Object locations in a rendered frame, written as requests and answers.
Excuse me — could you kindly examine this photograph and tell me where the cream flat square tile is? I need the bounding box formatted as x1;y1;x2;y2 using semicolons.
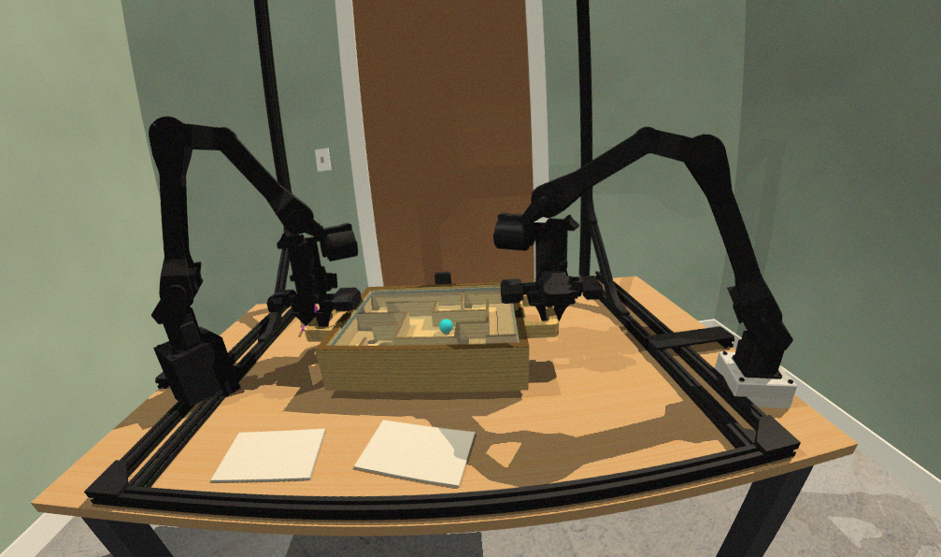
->
354;420;476;488
211;429;325;482

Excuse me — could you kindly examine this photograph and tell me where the wooden maze board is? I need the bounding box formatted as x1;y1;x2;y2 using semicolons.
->
304;282;559;393

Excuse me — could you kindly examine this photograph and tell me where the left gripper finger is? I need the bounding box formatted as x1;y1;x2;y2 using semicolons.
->
554;299;576;322
527;296;547;321

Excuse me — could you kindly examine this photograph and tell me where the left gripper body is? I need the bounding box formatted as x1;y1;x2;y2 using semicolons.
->
501;253;604;304

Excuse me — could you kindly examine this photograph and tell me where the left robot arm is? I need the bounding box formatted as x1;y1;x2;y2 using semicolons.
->
493;127;793;378

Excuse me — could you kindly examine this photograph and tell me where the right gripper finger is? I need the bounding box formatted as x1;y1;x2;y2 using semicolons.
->
291;305;315;326
315;308;334;327

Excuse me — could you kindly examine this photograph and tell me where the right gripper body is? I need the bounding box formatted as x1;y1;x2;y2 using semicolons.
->
267;264;362;312

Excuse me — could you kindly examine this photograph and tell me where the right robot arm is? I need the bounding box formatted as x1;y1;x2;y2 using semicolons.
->
149;117;358;353

